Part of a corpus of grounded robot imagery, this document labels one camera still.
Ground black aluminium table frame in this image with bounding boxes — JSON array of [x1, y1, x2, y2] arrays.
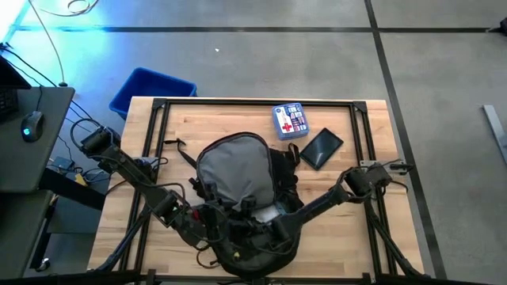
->
[[94, 97, 427, 285]]

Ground black desk cables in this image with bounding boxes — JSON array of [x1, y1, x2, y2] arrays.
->
[[0, 42, 122, 142]]

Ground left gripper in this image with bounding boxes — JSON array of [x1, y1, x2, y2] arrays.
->
[[178, 204, 227, 249]]

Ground dark grey desk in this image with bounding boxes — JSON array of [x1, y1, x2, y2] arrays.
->
[[0, 85, 76, 194]]

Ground black backpack grey lining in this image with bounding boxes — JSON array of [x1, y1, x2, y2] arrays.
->
[[163, 131, 307, 280]]

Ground dark floor object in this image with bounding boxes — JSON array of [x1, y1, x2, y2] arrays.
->
[[487, 16, 507, 36]]

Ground grey metal bar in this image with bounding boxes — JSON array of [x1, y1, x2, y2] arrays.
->
[[482, 104, 507, 165]]

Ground blue first aid kit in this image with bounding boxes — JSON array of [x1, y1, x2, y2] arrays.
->
[[271, 102, 311, 142]]

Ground black laptop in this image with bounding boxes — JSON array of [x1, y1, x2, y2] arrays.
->
[[0, 54, 32, 122]]

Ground coiled white cable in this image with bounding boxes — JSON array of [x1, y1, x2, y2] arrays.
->
[[39, 0, 100, 17]]

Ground black computer mouse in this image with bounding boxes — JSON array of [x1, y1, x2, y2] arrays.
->
[[20, 110, 45, 143]]

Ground white floor cable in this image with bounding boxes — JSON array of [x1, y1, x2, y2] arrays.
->
[[27, 0, 69, 87]]

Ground blue plastic bin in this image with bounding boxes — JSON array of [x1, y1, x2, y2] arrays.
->
[[109, 66, 198, 120]]

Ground black power adapter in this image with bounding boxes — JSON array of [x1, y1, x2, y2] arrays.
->
[[50, 156, 76, 172]]

